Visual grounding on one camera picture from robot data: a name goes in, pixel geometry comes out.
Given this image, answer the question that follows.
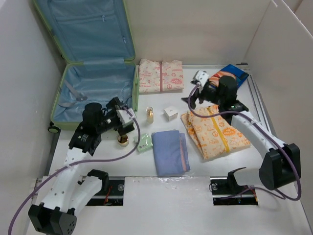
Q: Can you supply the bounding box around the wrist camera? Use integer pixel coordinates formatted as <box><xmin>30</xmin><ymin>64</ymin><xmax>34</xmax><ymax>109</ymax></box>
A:
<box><xmin>191</xmin><ymin>70</ymin><xmax>209</xmax><ymax>87</ymax></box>
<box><xmin>116</xmin><ymin>108</ymin><xmax>136</xmax><ymax>127</ymax></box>

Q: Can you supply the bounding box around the blue orange ear print bag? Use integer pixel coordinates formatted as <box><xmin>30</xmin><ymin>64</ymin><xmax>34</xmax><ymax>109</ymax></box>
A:
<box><xmin>209</xmin><ymin>64</ymin><xmax>249</xmax><ymax>88</ymax></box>

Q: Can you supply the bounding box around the green box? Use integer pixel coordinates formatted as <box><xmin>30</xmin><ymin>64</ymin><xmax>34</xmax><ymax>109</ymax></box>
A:
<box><xmin>137</xmin><ymin>133</ymin><xmax>153</xmax><ymax>153</ymax></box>

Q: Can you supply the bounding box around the pink patterned folded garment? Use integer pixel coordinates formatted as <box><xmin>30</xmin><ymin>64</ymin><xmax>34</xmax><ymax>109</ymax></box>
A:
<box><xmin>138</xmin><ymin>59</ymin><xmax>184</xmax><ymax>94</ymax></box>

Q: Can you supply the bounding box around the round gold jar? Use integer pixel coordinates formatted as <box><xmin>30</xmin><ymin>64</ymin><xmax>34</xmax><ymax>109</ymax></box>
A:
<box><xmin>117</xmin><ymin>134</ymin><xmax>129</xmax><ymax>147</ymax></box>

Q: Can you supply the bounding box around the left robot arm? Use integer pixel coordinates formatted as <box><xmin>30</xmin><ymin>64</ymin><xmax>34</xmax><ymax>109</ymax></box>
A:
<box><xmin>28</xmin><ymin>97</ymin><xmax>139</xmax><ymax>235</ymax></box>

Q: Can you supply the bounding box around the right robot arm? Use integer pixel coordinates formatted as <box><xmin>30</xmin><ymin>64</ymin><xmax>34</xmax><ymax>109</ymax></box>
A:
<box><xmin>184</xmin><ymin>70</ymin><xmax>301</xmax><ymax>194</ymax></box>

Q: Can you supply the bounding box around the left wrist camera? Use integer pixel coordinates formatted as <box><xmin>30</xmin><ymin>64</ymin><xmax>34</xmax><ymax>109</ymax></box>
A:
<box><xmin>116</xmin><ymin>108</ymin><xmax>136</xmax><ymax>127</ymax></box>

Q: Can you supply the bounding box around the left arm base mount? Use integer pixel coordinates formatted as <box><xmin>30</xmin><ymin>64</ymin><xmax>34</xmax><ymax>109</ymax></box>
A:
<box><xmin>86</xmin><ymin>177</ymin><xmax>125</xmax><ymax>207</ymax></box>

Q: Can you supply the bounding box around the gold perfume bottle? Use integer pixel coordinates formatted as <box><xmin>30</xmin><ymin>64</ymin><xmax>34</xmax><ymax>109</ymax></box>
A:
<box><xmin>146</xmin><ymin>107</ymin><xmax>154</xmax><ymax>124</ymax></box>

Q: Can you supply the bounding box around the green suitcase blue lining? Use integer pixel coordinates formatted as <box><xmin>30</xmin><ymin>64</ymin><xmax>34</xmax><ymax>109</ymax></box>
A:
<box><xmin>34</xmin><ymin>0</ymin><xmax>139</xmax><ymax>133</ymax></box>

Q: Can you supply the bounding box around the small white box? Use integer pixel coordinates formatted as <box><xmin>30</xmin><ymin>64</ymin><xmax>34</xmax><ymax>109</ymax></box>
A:
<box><xmin>164</xmin><ymin>106</ymin><xmax>178</xmax><ymax>121</ymax></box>

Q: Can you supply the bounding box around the blue cloth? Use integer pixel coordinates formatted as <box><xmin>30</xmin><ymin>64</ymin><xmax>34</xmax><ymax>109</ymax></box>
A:
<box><xmin>152</xmin><ymin>130</ymin><xmax>190</xmax><ymax>177</ymax></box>

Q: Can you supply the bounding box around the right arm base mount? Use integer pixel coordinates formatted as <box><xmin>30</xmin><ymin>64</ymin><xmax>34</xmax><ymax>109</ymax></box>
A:
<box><xmin>209</xmin><ymin>177</ymin><xmax>258</xmax><ymax>206</ymax></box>

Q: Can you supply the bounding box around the orange patterned garment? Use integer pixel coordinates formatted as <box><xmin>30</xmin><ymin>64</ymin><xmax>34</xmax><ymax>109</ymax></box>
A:
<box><xmin>180</xmin><ymin>111</ymin><xmax>250</xmax><ymax>161</ymax></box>

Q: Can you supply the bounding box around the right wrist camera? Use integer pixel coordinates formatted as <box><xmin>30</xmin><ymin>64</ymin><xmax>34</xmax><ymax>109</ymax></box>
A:
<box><xmin>191</xmin><ymin>70</ymin><xmax>209</xmax><ymax>87</ymax></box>

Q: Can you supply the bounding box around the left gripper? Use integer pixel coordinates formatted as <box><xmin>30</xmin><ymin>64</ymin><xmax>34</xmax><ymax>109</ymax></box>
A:
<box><xmin>97</xmin><ymin>98</ymin><xmax>134</xmax><ymax>135</ymax></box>

